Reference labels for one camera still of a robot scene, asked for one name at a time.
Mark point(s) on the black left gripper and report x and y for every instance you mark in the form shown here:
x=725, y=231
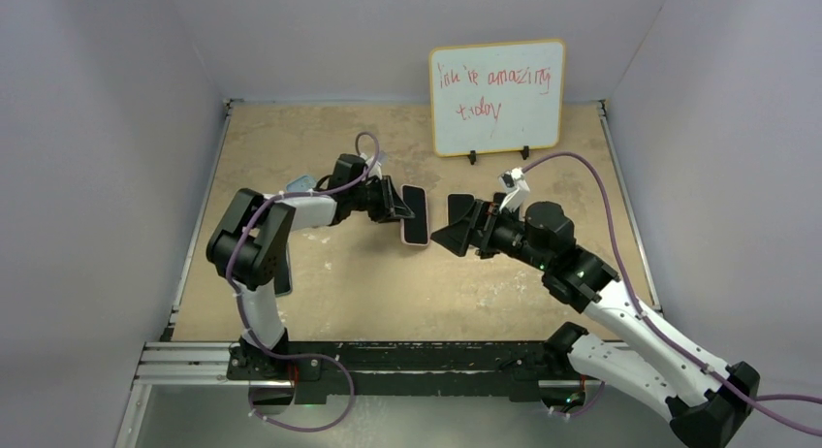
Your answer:
x=394, y=207

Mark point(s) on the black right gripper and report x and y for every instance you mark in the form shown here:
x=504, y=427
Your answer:
x=483, y=218

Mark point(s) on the pink phone case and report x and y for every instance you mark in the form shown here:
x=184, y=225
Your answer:
x=404, y=236

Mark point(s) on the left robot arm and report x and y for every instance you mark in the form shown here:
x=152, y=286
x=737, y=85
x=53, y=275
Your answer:
x=250, y=246

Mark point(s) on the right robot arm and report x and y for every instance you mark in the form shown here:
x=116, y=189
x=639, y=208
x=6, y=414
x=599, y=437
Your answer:
x=642, y=342

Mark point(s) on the green-edged phone at left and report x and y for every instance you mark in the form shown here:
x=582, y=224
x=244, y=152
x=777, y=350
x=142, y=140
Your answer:
x=282, y=279

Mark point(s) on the whiteboard with red writing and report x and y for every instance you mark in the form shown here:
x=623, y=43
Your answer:
x=498, y=97

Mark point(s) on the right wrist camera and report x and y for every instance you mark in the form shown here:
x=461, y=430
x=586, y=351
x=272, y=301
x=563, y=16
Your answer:
x=516, y=189

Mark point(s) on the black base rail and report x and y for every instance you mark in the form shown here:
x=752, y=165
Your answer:
x=520, y=371

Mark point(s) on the aluminium frame rail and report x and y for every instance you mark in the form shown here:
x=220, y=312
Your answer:
x=179, y=363

